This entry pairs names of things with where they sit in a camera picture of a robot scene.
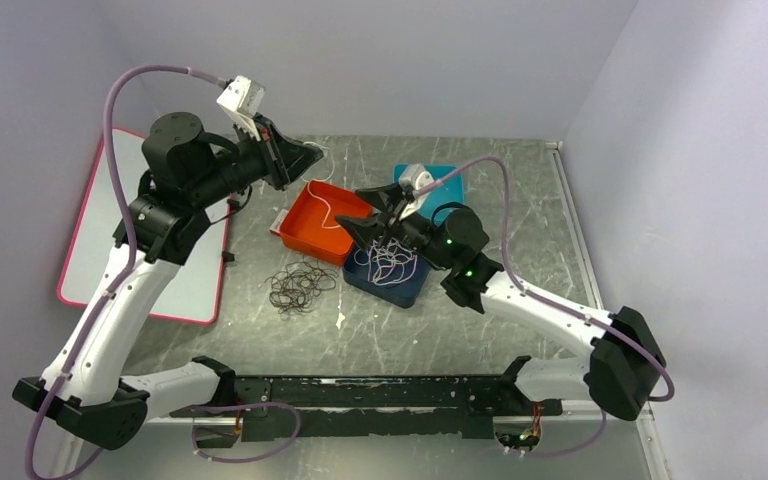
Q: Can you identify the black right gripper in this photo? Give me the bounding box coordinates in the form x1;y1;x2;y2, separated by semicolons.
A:
334;181;454;271

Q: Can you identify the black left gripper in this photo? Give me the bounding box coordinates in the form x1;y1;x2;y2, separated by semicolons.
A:
190;111;326;207

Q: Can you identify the brown cable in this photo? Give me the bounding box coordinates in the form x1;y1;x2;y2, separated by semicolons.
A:
264;259;340;318

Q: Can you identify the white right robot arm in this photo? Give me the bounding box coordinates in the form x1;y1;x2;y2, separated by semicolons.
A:
335;183;666;421

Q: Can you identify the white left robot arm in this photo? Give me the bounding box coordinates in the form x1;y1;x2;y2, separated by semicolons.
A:
12;112;323;450

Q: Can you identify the dark blue plastic bin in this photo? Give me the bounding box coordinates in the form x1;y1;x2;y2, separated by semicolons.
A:
343;246;431;309

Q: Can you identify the orange plastic bin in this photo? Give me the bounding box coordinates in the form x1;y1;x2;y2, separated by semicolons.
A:
279;180;372;266

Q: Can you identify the red and white small box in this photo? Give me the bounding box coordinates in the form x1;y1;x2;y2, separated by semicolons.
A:
270;209;289;236

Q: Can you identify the teal plastic bin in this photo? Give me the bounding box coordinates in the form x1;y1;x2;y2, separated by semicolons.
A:
419;164;465;225

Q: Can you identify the pink-framed whiteboard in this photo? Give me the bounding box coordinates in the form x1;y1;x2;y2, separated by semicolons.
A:
56;128;229;324

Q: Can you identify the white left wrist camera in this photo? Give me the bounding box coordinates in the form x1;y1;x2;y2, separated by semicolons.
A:
216;75;265;135

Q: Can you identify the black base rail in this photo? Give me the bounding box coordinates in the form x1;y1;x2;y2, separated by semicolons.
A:
202;374;563;442

